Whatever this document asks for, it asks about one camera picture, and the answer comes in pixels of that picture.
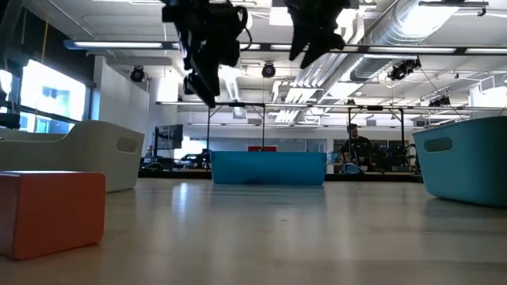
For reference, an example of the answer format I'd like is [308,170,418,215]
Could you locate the black window ledge box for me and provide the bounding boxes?
[0,112,21,131]

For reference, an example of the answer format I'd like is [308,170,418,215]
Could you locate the black computer monitor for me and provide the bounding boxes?
[153,123,185,151]

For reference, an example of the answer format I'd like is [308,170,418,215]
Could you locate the white plastic bin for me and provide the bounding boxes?
[0,120,146,194]

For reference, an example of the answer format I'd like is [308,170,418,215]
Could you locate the dark background desk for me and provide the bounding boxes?
[140,157,175,170]

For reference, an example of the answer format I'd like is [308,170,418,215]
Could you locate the person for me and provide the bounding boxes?
[341,123,373,167]

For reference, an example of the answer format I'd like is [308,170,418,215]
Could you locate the blue round bag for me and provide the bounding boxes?
[340,161,362,175]

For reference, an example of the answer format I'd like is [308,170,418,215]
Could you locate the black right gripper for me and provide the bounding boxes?
[284,0,352,71]

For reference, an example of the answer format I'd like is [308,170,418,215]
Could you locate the blue plastic bin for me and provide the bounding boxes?
[210,150,328,186]

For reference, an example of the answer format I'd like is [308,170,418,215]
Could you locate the large orange block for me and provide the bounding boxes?
[0,170,107,261]

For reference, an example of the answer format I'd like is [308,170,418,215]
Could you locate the black ceiling track fixture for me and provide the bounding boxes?
[428,94,452,108]

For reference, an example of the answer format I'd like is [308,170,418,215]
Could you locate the ceiling light bar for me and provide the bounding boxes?
[63,39,507,55]

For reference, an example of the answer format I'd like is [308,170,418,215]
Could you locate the silver ventilation duct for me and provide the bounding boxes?
[348,0,447,82]

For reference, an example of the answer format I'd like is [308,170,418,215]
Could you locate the black ceiling camera cluster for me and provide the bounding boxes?
[387,57,423,82]

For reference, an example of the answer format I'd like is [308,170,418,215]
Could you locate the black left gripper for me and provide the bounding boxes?
[160,0,250,109]

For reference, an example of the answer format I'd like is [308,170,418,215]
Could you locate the black metal rig frame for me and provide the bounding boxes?
[205,101,267,171]
[347,104,406,167]

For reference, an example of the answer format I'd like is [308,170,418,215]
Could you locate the teal plastic bin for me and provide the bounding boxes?
[411,116,507,209]

